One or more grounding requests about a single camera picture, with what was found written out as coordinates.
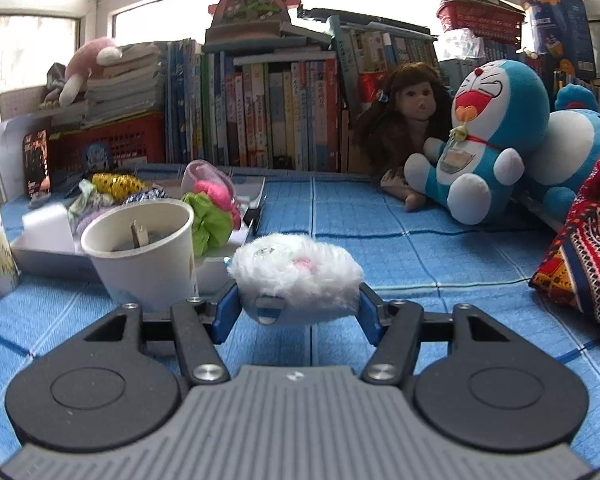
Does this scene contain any brown haired doll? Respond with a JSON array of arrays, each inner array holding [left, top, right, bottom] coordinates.
[[352, 62, 456, 213]]

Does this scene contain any blue cat plush toy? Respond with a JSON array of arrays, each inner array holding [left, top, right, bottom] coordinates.
[[404, 59, 551, 226]]

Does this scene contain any white tray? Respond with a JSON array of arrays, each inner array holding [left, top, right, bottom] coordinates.
[[10, 175, 268, 296]]

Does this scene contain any white window frame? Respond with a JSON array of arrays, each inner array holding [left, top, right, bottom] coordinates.
[[0, 0, 600, 91]]

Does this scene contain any grid cutting mat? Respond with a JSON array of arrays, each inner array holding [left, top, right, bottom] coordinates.
[[0, 85, 48, 121]]

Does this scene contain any pink plush toy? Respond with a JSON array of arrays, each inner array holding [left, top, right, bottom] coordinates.
[[59, 36, 123, 107]]

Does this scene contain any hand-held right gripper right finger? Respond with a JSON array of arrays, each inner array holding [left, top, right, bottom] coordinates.
[[356, 282, 520, 386]]

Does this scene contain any white paper sheet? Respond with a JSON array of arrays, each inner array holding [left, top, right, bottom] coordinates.
[[0, 117, 28, 201]]

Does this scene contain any large blue cat plush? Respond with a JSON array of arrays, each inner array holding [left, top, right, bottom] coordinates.
[[522, 82, 600, 223]]

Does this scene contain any gold sequin pillow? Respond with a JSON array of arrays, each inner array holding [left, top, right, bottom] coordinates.
[[91, 172, 146, 198]]

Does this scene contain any white sponge block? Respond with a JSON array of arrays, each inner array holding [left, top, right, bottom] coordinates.
[[21, 202, 76, 256]]

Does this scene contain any blue checked table cloth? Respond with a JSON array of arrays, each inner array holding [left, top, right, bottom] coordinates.
[[0, 162, 600, 461]]

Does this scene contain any small paper cup with drawing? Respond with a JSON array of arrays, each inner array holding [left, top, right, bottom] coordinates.
[[81, 199, 197, 313]]

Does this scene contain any colourful patterned cloth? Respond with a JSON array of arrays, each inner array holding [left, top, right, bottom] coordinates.
[[527, 132, 600, 336]]

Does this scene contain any white furry plush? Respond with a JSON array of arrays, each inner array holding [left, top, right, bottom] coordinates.
[[227, 232, 365, 328]]

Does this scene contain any blue floral pouch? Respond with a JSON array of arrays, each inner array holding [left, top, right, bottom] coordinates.
[[122, 186, 168, 206]]

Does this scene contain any small red plastic basket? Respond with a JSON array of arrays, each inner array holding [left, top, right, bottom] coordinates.
[[436, 0, 526, 41]]

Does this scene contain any blue cardboard box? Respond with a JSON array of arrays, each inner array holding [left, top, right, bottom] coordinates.
[[522, 0, 597, 81]]

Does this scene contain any grey elephant figure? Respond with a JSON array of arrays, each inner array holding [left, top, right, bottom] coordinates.
[[39, 62, 68, 108]]

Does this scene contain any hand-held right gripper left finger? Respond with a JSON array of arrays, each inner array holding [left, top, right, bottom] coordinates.
[[80, 280, 242, 386]]

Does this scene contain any red can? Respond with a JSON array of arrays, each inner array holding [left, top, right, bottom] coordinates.
[[357, 72, 387, 106]]

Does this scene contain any large red plastic basket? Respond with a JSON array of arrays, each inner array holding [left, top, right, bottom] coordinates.
[[47, 112, 168, 173]]

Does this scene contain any row of books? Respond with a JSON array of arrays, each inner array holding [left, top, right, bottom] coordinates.
[[165, 15, 531, 173]]

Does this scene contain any pink fabric flower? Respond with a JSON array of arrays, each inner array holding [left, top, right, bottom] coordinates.
[[180, 160, 243, 253]]

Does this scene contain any portrait photo card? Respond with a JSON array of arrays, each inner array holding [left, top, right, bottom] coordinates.
[[22, 130, 51, 196]]

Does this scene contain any long black rod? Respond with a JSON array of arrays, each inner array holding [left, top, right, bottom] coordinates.
[[297, 5, 438, 42]]

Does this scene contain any stack of notebooks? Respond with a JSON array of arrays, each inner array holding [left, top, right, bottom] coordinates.
[[82, 42, 168, 126]]

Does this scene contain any clear plastic bag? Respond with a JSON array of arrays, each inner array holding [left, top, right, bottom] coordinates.
[[437, 27, 486, 61]]

